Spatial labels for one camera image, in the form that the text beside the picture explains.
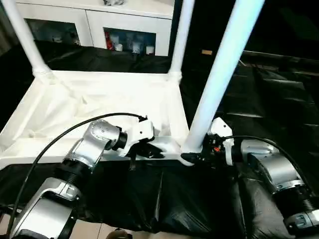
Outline grey curtain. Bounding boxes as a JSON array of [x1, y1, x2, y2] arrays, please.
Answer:
[[0, 7, 20, 58]]

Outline black table mat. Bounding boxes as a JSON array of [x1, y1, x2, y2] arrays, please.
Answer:
[[0, 43, 319, 239]]

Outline white glass-door cabinet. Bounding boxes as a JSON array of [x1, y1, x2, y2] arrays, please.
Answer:
[[14, 0, 175, 57]]

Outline white plastic table top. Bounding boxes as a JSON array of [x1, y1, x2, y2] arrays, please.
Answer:
[[0, 69, 200, 170]]

